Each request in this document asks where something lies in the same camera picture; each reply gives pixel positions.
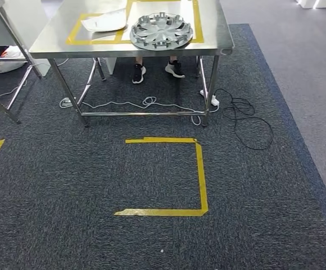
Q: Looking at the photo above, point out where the grey plastic wheel cover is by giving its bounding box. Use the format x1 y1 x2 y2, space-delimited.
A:
130 12 194 51

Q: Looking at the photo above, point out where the white plastic panel part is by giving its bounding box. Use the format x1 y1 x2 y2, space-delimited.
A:
80 8 128 33

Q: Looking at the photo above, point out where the yellow tape on workbench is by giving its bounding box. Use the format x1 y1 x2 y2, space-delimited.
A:
65 0 204 46

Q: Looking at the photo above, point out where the person's foot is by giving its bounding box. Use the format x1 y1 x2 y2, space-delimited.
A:
165 59 186 79
132 63 147 85

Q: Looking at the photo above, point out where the white power strip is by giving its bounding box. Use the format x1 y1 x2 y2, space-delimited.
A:
199 89 220 107

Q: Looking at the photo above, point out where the white power adapter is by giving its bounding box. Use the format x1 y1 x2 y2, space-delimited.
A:
59 97 73 110

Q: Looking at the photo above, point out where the white plastic bag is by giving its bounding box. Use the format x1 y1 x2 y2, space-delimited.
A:
0 45 28 74

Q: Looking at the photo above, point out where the white cabinet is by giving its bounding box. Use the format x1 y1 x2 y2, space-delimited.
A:
0 0 51 78

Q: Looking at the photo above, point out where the white floor cable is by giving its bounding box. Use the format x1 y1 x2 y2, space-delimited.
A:
0 79 29 104
59 96 220 127

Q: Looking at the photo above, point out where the black floor cable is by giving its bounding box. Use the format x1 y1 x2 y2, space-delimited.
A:
214 88 274 151

